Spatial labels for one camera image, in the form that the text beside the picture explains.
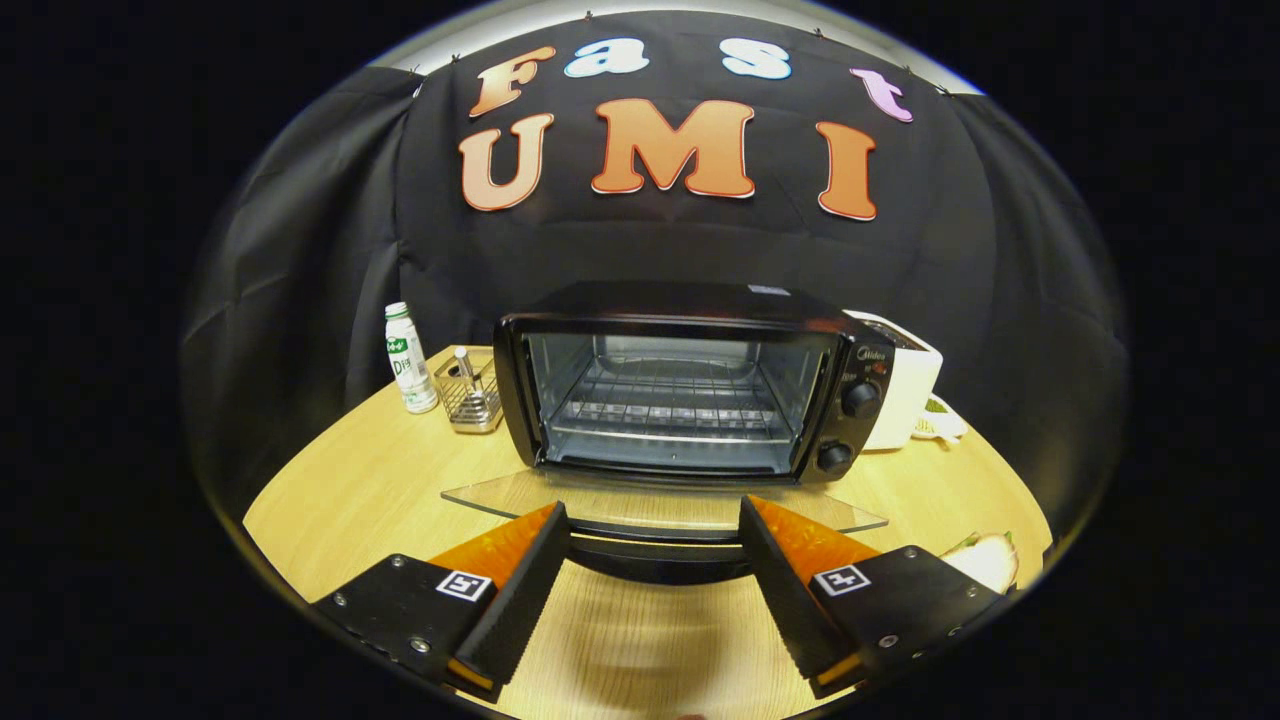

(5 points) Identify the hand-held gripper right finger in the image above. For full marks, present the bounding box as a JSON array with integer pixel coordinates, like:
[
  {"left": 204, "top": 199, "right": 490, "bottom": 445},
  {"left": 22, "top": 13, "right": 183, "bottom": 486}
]
[{"left": 738, "top": 494, "right": 1006, "bottom": 699}]

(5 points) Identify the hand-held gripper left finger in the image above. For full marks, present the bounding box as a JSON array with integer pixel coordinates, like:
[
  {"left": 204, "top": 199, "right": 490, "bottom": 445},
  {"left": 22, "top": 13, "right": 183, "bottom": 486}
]
[{"left": 312, "top": 501, "right": 572, "bottom": 704}]

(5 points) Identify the toast sandwich with lettuce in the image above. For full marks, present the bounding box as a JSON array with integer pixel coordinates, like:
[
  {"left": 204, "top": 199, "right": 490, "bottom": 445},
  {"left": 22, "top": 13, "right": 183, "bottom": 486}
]
[{"left": 940, "top": 531, "right": 1021, "bottom": 593}]

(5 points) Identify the black toaster oven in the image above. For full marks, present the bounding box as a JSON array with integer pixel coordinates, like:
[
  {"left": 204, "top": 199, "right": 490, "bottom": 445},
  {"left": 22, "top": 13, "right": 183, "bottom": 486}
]
[{"left": 441, "top": 281, "right": 894, "bottom": 586}]

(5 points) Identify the white pop-up toaster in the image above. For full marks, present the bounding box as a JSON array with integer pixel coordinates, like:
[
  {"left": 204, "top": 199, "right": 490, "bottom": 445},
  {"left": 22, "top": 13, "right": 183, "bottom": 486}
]
[{"left": 845, "top": 310, "right": 944, "bottom": 451}]

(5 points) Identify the white divided seasoning dish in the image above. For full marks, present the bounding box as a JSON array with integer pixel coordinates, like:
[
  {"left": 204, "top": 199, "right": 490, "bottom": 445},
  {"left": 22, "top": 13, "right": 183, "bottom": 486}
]
[{"left": 912, "top": 397, "right": 969, "bottom": 444}]

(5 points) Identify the white bottle with green label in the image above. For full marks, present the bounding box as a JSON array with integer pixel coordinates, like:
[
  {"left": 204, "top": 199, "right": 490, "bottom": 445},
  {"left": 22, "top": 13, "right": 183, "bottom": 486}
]
[{"left": 385, "top": 302, "right": 439, "bottom": 415}]

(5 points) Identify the black backdrop cloth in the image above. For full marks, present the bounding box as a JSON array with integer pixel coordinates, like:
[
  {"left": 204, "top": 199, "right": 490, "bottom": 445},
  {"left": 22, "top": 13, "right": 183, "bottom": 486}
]
[{"left": 180, "top": 10, "right": 1131, "bottom": 521}]

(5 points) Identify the metal wire utensil holder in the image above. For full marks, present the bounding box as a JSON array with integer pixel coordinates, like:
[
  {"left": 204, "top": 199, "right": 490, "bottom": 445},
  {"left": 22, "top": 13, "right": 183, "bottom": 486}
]
[{"left": 434, "top": 346, "right": 504, "bottom": 434}]

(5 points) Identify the metal wire oven rack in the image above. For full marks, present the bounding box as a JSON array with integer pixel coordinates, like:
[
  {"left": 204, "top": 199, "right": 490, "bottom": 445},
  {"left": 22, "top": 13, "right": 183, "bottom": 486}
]
[{"left": 552, "top": 355, "right": 801, "bottom": 446}]

